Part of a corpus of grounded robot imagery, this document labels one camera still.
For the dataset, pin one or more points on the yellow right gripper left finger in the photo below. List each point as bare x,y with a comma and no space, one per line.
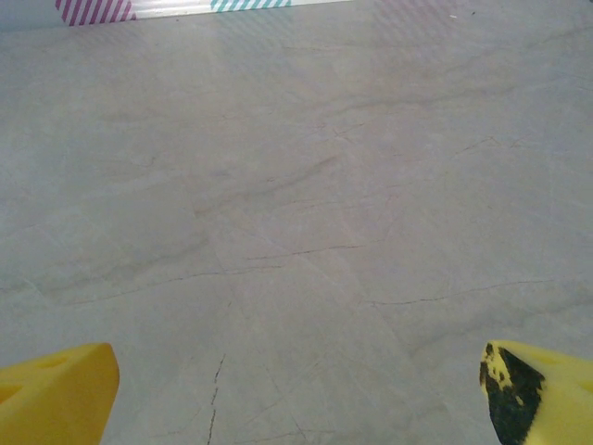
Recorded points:
55,398

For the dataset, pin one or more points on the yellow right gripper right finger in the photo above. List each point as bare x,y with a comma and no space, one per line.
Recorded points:
556,398

